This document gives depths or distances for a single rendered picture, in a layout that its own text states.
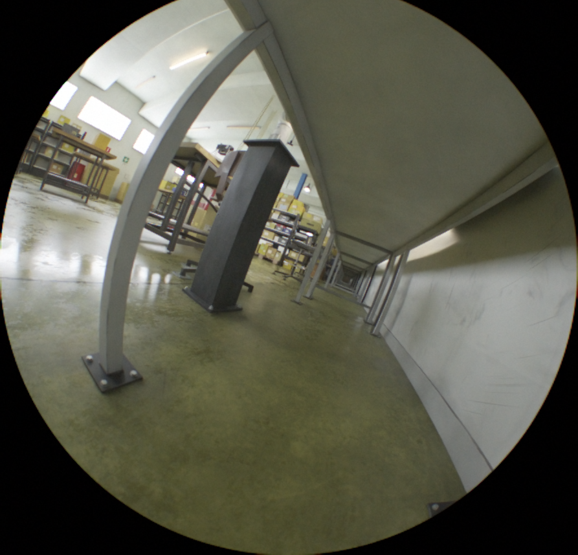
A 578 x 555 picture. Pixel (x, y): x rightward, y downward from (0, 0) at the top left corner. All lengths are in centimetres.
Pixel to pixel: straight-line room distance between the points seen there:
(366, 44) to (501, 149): 47
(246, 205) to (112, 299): 70
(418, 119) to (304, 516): 93
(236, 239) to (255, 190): 23
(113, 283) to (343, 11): 69
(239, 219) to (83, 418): 87
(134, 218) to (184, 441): 38
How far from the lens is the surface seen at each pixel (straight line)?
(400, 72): 60
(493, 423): 69
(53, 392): 47
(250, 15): 58
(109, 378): 49
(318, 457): 48
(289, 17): 61
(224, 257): 91
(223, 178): 135
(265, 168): 96
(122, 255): 36
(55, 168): 857
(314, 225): 651
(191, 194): 189
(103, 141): 460
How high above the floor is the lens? 35
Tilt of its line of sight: 2 degrees down
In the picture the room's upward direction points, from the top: 21 degrees clockwise
